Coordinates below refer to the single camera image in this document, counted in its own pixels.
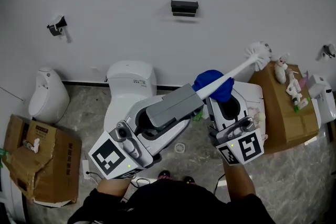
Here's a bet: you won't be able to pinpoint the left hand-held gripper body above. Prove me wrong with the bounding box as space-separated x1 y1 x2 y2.
88 120 162 180

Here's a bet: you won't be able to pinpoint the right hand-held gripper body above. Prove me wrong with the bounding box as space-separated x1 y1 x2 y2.
208 115 265 166

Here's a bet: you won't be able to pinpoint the white toilet brush grey handle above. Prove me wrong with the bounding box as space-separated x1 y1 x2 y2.
145 41 272 126

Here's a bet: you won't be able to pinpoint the person's left forearm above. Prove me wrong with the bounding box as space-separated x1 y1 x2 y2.
97 177 132 198

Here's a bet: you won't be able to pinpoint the person's right forearm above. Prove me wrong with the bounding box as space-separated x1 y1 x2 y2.
223 162 257 202

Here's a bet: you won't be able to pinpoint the white flat-lid smart toilet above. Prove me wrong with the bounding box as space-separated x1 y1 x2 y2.
232 80 267 140

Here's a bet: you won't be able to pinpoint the white toilet with tank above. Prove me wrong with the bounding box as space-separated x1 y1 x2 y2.
103 60 158 140

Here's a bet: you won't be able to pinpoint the white power strip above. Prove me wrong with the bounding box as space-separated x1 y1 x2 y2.
81 159 90 180

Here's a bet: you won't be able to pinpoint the intact cardboard box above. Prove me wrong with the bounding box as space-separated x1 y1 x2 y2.
248 61 321 155

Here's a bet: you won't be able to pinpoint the person's red checked trousers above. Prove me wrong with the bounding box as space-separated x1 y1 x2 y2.
156 175 197 185

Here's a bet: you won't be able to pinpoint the grey-white scrub ball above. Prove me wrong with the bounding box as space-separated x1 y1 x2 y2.
274 62 287 84

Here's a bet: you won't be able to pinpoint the white spray bottle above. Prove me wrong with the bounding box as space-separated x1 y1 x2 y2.
286 78 303 106

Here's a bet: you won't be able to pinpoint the torn large cardboard box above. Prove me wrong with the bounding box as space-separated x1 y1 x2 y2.
0 114 82 208

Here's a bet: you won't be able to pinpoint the clear bottle with red label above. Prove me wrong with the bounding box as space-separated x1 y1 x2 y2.
277 54 291 66

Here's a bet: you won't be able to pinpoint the small white bottle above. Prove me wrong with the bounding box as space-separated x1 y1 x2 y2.
298 98 311 110

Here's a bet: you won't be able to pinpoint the pink plastic bag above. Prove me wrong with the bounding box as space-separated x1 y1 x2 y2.
299 72 310 89

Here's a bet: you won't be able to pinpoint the person's black shirt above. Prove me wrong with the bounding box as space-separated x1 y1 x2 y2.
68 180 276 224

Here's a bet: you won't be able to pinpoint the small white pump dispenser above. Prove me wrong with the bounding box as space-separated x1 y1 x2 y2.
23 138 40 153

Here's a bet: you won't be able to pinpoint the clear bottle with pink strap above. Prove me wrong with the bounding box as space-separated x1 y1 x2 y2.
249 107 266 128

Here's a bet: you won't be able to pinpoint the black power cable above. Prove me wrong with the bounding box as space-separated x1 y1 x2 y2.
86 171 104 180

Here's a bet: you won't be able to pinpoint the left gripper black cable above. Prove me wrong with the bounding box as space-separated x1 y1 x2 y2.
130 177 151 189

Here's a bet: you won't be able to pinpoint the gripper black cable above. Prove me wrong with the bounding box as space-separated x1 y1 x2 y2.
213 173 226 196
130 177 151 189

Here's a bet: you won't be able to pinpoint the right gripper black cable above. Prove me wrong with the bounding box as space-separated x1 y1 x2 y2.
213 173 226 196

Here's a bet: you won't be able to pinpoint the black wall shelf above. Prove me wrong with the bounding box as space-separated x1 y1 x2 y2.
170 0 200 18

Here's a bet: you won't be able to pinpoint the thin wall cable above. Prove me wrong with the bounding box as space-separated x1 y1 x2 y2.
0 86 26 102

